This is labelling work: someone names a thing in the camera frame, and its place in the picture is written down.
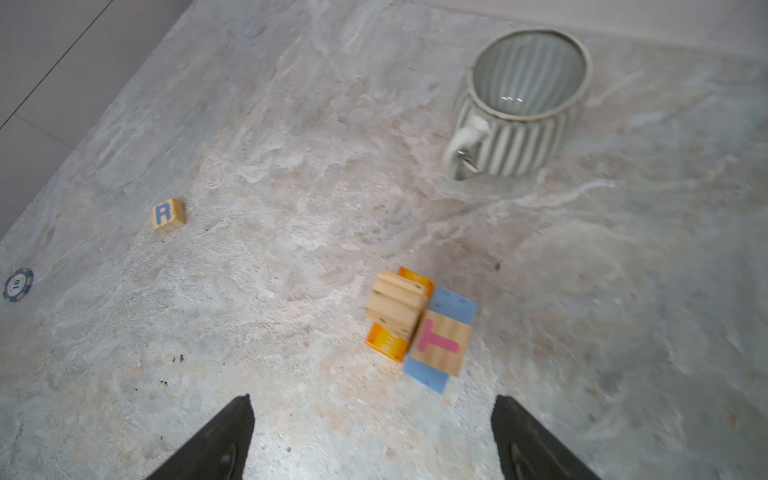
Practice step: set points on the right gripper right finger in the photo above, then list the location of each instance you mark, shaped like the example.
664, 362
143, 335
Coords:
528, 450

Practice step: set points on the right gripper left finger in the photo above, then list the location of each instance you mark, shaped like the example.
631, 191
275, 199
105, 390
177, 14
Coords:
218, 450

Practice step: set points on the light blue wooden block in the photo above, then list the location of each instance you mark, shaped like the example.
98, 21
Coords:
455, 306

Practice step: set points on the letter T wooden block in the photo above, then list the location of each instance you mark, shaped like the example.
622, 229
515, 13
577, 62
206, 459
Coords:
440, 342

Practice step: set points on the orange supermarket block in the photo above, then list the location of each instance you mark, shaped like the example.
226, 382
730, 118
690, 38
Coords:
381, 339

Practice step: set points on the letter R wooden block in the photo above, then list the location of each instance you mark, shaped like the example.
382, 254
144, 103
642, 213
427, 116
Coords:
168, 215

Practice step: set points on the letter Y wooden block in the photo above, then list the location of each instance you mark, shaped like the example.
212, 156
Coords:
396, 304

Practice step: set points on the blue white poker chip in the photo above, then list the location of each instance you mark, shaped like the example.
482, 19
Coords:
18, 285

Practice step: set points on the ribbed silver cup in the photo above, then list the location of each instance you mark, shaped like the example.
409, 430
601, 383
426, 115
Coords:
517, 104

